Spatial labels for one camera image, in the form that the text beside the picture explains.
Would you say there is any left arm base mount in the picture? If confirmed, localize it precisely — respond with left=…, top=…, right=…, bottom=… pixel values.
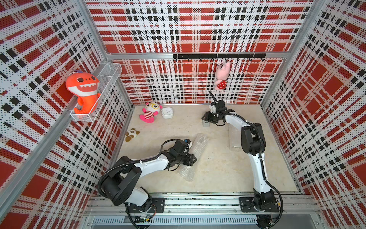
left=125, top=197, right=165, bottom=213

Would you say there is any black hook rail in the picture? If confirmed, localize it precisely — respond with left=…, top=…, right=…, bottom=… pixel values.
left=173, top=53, right=266, bottom=61

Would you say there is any orange shark plush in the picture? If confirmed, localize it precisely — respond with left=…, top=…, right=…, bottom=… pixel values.
left=65, top=71, right=101, bottom=115

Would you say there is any clear acrylic wall shelf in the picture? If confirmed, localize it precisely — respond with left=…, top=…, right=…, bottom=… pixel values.
left=66, top=63, right=124, bottom=122

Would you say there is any brown white plush dog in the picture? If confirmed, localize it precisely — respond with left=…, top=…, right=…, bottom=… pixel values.
left=125, top=128, right=140, bottom=142

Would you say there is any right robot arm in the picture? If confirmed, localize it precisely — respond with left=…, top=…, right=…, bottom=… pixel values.
left=202, top=93, right=283, bottom=214

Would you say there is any pink pig plush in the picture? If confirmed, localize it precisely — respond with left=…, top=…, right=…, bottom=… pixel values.
left=214, top=61, right=231, bottom=90

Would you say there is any aluminium front rail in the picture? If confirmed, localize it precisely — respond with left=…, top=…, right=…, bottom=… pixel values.
left=81, top=192, right=327, bottom=229

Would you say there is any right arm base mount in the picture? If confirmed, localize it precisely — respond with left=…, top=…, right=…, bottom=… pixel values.
left=239, top=196, right=280, bottom=213

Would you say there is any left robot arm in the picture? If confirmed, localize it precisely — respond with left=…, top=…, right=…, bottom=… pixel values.
left=97, top=139, right=197, bottom=212

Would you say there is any pink striped plush doll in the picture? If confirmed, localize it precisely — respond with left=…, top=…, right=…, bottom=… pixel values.
left=139, top=102, right=163, bottom=124

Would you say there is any white alarm clock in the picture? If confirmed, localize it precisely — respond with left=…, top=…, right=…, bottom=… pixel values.
left=161, top=107, right=174, bottom=119

